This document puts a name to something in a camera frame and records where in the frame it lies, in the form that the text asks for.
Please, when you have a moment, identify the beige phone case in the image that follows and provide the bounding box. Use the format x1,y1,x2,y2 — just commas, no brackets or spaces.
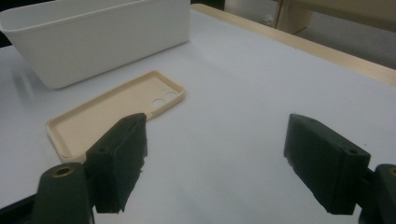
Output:
45,70,187,164

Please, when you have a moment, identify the wooden shelf unit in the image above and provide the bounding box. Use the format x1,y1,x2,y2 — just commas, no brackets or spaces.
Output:
274,0,396,35

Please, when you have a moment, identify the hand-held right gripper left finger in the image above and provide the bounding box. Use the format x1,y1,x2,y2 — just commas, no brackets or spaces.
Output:
85,112,149,215

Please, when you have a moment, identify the white plastic storage box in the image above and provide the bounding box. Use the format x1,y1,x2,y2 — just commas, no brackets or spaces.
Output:
0,0,191,90

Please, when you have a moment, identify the light wooden table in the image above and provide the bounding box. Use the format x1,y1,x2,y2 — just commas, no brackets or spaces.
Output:
190,3,396,88

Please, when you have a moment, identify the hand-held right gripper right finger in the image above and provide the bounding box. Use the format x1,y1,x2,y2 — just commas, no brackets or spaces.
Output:
283,113,372,216

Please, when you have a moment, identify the white table sheet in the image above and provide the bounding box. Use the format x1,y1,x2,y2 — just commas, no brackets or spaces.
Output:
0,8,396,224

